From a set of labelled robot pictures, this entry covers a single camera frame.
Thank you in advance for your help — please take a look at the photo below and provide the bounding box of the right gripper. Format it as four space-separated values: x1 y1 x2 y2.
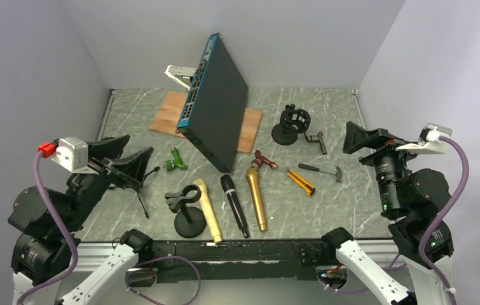
342 119 427 212

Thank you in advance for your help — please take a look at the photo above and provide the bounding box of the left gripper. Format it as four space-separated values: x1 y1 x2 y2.
60 134 154 230

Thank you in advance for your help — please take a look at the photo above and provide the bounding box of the black tripod shock-mount stand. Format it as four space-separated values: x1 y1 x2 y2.
107 166 160 219

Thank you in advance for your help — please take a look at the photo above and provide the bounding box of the light gold microphone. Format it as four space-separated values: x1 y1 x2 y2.
193 179 223 244

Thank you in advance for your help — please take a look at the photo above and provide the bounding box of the black round-base mic stand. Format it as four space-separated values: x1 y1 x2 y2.
164 184 207 238

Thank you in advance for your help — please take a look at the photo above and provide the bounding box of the black microphone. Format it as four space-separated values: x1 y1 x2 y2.
220 174 250 238

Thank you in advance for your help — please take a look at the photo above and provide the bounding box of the dark gold microphone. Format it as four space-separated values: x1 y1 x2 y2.
245 168 268 232

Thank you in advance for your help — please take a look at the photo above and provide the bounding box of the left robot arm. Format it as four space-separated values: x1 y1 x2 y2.
8 135 154 304

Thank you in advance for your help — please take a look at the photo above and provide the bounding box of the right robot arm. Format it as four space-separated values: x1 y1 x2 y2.
320 121 455 304

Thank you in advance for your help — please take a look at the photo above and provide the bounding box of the dark metal tap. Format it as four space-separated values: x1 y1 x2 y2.
304 131 327 155

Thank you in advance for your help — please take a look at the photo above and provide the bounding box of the green plastic tap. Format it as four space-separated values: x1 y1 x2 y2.
163 147 188 172

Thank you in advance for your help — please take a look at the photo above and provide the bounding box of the wooden board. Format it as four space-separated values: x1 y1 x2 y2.
149 91 263 154

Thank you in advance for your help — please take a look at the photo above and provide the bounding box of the yellow utility knife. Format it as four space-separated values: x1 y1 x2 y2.
284 168 316 197

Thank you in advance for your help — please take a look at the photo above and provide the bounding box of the red brown tap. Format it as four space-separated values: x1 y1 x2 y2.
250 150 278 170

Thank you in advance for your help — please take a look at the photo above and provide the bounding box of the black handled hammer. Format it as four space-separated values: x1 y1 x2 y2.
298 163 343 183

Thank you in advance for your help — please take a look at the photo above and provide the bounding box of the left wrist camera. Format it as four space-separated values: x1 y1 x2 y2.
38 137 98 174

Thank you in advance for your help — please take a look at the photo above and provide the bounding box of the blue network switch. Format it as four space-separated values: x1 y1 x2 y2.
176 33 248 173

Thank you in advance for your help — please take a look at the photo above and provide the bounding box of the white bracket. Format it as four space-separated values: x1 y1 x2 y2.
164 65 196 91

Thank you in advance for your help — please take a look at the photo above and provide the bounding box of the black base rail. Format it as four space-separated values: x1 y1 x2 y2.
139 238 339 283

